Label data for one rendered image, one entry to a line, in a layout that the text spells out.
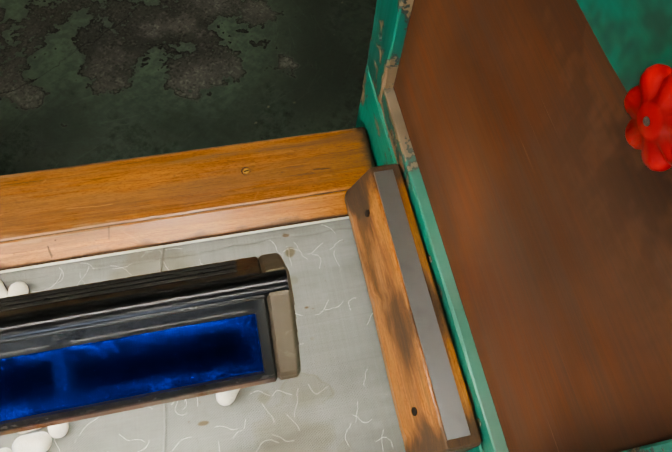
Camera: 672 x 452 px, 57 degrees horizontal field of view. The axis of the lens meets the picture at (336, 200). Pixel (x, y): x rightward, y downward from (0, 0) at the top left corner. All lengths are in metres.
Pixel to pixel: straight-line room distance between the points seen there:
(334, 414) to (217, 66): 1.36
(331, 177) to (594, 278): 0.45
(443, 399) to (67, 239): 0.46
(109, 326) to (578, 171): 0.28
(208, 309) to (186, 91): 1.53
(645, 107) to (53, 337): 0.30
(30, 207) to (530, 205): 0.58
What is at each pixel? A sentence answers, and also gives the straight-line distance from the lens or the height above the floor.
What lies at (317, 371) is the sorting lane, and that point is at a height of 0.74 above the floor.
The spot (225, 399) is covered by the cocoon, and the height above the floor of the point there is 0.76.
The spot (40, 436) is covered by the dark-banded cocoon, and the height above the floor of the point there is 0.76.
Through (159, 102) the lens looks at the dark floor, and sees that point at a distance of 1.83.
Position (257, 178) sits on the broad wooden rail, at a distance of 0.77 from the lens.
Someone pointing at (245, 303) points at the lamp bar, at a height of 1.11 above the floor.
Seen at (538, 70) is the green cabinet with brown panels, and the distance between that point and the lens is 0.41.
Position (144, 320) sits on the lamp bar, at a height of 1.11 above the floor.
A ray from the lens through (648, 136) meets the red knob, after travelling 0.28.
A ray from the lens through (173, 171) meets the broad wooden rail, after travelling 0.79.
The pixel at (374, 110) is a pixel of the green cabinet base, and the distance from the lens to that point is 0.77.
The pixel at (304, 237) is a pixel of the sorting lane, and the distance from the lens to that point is 0.76.
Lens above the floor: 1.43
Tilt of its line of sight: 61 degrees down
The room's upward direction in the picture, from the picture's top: 8 degrees clockwise
